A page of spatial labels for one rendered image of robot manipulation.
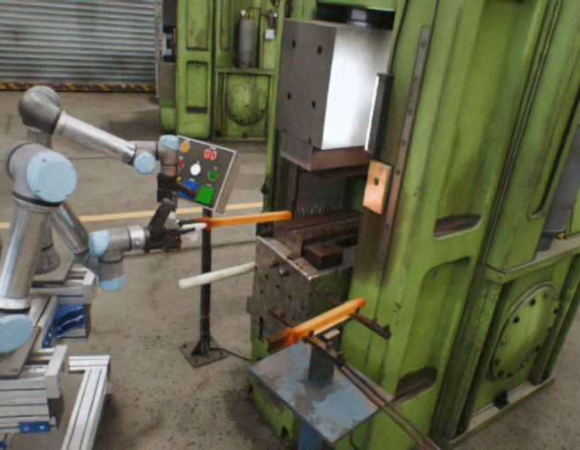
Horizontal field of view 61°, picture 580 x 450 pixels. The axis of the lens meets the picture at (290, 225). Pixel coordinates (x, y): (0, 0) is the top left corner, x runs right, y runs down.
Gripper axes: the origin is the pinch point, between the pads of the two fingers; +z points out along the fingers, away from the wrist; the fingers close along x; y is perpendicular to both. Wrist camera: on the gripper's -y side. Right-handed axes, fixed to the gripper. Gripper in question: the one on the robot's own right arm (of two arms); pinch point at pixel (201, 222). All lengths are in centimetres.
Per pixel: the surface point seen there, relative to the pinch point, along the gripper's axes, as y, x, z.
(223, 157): -5, -51, 35
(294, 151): -19.9, -8.1, 40.7
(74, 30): 1, -790, 146
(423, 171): -26, 41, 55
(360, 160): -18, 3, 65
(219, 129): 85, -442, 242
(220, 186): 6, -45, 31
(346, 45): -60, 8, 44
